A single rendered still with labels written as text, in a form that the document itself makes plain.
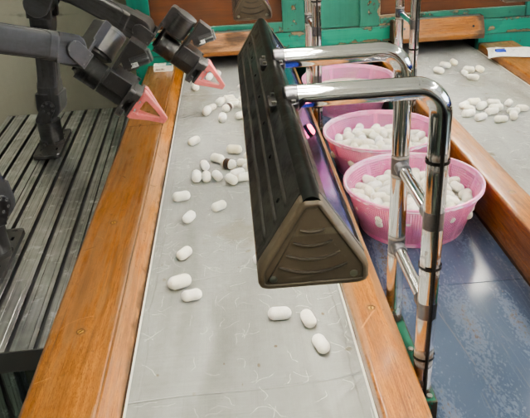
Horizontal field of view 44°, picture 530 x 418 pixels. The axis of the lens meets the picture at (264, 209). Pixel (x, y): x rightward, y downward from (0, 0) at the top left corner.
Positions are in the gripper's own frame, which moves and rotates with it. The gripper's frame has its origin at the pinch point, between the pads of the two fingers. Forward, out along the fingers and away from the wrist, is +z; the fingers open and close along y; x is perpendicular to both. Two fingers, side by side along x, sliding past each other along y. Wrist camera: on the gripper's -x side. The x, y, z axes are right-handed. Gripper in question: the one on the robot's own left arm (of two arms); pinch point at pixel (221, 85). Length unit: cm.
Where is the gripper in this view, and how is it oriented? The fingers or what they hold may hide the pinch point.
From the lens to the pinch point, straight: 176.3
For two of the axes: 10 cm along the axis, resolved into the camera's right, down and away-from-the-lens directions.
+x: -6.1, 7.2, 3.3
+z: 7.9, 5.2, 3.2
